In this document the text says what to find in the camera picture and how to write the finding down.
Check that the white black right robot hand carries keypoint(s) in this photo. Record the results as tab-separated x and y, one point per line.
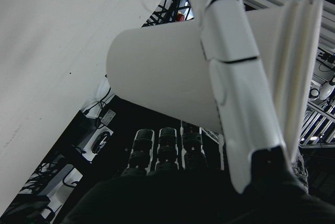
183	203

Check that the white ribbed-rim cup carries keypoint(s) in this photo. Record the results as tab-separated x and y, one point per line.
157	64

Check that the black labelled power adapter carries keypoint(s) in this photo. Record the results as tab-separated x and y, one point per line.
108	116

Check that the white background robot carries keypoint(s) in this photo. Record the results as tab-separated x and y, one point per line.
328	89

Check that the aluminium frame cell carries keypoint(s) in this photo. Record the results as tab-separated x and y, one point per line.
318	124

